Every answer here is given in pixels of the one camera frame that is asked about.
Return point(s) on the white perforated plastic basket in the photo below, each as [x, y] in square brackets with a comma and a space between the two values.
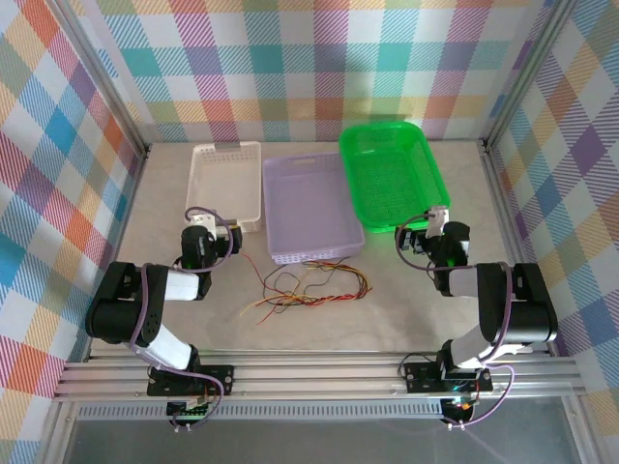
[222, 179]

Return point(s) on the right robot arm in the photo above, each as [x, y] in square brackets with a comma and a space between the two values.
[527, 309]

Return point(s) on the small control circuit board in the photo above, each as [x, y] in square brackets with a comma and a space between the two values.
[186, 410]
[459, 406]

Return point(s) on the aluminium frame post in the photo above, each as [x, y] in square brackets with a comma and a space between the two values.
[104, 82]
[527, 72]

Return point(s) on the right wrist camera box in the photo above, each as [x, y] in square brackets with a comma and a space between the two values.
[437, 220]

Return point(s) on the grey metal panel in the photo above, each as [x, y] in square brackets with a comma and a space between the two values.
[314, 444]

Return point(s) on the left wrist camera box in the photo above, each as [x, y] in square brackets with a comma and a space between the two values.
[202, 223]

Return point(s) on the green mesh plastic basket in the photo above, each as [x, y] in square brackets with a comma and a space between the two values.
[392, 179]

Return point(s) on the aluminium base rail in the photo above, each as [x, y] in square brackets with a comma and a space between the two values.
[314, 382]

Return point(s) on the purple perforated plastic basket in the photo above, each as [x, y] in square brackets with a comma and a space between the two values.
[309, 212]

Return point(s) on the aluminium side rail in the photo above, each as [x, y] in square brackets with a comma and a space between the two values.
[130, 203]
[498, 193]

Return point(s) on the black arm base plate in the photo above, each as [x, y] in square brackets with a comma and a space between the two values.
[421, 379]
[220, 379]

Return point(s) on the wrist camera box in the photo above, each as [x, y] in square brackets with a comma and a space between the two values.
[202, 223]
[437, 220]

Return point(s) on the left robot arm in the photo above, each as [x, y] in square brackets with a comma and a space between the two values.
[121, 309]

